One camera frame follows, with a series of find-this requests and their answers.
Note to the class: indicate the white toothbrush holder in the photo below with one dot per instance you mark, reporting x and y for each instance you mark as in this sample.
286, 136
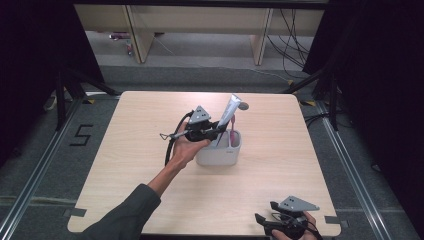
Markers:
218, 155

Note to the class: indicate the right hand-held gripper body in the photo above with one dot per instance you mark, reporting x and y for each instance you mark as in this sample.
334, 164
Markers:
293, 213

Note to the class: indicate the metal floor rail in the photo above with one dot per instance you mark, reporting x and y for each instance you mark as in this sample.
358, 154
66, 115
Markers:
353, 176
36, 176

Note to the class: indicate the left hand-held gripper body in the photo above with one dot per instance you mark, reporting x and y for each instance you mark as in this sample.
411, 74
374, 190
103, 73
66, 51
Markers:
200, 125

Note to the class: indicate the person's right hand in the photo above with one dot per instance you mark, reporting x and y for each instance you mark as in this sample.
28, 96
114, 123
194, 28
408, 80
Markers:
308, 233

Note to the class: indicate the white toothpaste tube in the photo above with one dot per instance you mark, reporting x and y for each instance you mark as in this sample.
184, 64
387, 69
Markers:
230, 110

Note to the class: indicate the pink and grey toothbrush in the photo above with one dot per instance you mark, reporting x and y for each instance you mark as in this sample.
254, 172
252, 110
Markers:
233, 124

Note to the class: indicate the black metal stand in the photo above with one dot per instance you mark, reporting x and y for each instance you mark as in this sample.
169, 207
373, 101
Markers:
330, 96
66, 96

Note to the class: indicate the small red and white object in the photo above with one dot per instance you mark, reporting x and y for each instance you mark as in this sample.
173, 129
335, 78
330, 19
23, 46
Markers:
128, 46

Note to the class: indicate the grey tape strip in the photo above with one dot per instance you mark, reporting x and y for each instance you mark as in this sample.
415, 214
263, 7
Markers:
336, 221
75, 212

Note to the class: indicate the person's left hand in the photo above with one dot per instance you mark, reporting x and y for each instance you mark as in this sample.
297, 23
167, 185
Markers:
186, 148

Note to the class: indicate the black curtain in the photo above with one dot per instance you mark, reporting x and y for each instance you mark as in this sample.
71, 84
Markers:
36, 66
380, 83

